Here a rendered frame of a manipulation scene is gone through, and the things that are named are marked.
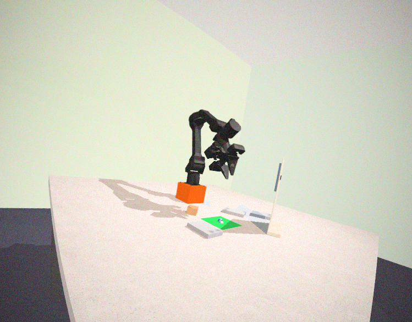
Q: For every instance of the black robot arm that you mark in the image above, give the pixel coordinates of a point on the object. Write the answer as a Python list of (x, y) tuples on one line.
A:
[(224, 132)]

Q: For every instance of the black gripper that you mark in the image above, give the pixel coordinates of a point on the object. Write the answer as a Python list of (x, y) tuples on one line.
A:
[(230, 156)]

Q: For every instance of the green square marking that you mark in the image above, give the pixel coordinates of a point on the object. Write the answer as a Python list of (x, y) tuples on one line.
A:
[(227, 224)]

